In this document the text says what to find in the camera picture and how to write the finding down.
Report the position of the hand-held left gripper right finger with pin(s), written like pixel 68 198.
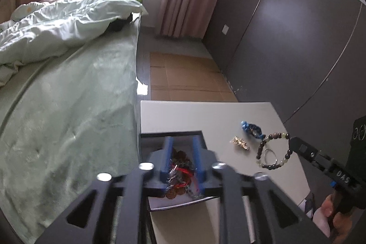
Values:
pixel 199 159

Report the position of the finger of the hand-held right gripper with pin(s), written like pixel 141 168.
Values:
pixel 303 149

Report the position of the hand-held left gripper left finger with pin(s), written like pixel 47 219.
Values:
pixel 167 159

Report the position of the black cardboard box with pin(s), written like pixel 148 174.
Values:
pixel 183 141

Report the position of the gold charm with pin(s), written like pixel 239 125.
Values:
pixel 240 143

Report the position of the person's right hand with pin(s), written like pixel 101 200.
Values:
pixel 343 225

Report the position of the flat cardboard sheet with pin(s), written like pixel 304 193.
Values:
pixel 185 75

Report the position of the green bed sheet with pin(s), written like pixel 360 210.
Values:
pixel 71 132

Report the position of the black cloth item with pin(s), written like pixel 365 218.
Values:
pixel 118 24

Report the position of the pale green duvet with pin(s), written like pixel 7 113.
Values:
pixel 63 24

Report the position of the white wall socket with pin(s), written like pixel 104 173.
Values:
pixel 226 29

